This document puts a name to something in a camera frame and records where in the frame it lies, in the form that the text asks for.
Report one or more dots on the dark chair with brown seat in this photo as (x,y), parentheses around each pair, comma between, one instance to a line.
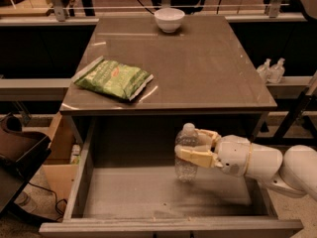
(21,154)

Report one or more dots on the grey cabinet with top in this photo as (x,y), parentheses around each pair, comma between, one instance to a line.
(200,69)

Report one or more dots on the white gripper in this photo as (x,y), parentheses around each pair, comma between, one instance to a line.
(234,155)

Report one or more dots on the clear pump bottle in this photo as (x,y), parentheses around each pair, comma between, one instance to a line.
(263,70)
(276,72)

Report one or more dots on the green chip bag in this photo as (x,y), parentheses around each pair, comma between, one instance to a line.
(113,78)

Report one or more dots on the white ceramic bowl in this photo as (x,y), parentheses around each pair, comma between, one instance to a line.
(169,19)

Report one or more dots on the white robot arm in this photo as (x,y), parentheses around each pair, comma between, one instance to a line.
(292,173)

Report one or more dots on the clear plastic water bottle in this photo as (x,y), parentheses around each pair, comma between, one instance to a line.
(186,171)

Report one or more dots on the clear pump bottle left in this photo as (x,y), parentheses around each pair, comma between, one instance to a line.
(263,70)

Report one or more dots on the grey metal railing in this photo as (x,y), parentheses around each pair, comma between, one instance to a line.
(75,11)

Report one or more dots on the cardboard box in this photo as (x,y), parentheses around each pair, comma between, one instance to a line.
(60,171)

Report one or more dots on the open grey top drawer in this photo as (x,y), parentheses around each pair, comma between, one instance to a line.
(126,187)

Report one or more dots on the clear pump bottle right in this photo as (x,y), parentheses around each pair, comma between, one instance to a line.
(276,72)

